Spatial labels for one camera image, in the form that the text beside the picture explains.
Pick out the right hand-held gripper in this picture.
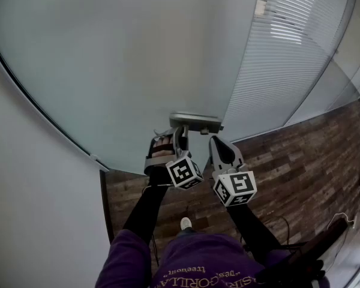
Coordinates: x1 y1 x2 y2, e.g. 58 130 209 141
209 135 257 208

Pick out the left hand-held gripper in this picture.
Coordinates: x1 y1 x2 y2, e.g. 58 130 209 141
143 126 205 190

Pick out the silver door lever handle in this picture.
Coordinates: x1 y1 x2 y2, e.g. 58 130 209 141
154 111 225 141

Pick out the frosted glass door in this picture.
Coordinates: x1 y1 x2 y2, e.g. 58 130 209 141
0 0 260 177

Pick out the person's right forearm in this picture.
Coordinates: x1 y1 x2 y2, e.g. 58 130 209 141
226 204 282 263

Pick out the person's left forearm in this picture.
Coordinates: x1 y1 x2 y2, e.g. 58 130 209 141
122 166 172 243

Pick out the person's left hand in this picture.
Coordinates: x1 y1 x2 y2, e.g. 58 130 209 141
151 134 175 159

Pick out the person's left white shoe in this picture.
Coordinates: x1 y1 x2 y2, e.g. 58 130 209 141
179 217 194 231

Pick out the glass partition with blinds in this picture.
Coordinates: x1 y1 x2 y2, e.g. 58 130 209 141
223 0 359 142
283 0 360 129

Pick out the black baseboard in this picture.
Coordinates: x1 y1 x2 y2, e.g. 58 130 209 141
99 169 116 246

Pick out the purple printed shirt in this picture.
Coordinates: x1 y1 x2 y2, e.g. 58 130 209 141
94 229 331 288

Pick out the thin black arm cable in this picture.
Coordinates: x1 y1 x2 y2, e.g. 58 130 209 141
142 184 161 267

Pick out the black strap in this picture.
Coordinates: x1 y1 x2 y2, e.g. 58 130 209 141
287 219 349 264

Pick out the white cable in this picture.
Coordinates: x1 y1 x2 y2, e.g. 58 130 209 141
326 211 358 231

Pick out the black strapped device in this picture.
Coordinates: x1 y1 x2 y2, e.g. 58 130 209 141
254 258 326 288

